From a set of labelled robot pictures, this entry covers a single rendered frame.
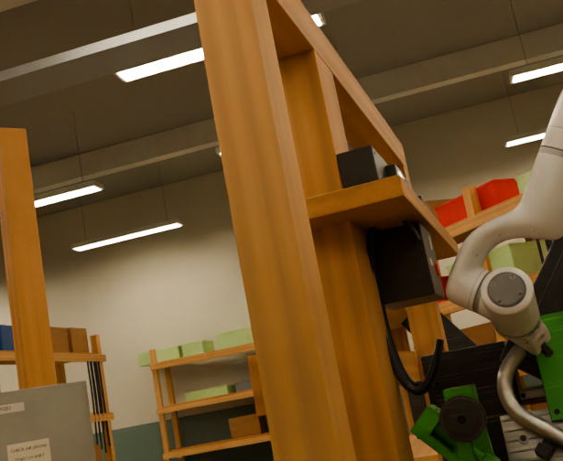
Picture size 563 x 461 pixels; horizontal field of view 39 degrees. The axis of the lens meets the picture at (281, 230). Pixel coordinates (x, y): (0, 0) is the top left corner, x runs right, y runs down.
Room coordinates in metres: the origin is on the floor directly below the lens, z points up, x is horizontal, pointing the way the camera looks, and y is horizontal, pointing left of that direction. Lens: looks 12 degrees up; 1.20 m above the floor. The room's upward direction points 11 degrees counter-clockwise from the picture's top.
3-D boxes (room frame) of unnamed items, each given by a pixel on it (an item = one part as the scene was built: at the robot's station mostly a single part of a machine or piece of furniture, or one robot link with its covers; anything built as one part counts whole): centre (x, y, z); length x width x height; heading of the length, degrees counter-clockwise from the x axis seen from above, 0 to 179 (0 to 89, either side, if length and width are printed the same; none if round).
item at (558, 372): (1.63, -0.51, 1.17); 0.13 x 0.12 x 0.20; 164
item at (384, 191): (1.79, -0.23, 1.52); 0.90 x 0.25 x 0.04; 164
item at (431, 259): (1.67, -0.24, 1.42); 0.17 x 0.12 x 0.15; 164
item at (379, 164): (1.50, -0.18, 1.59); 0.15 x 0.07 x 0.07; 164
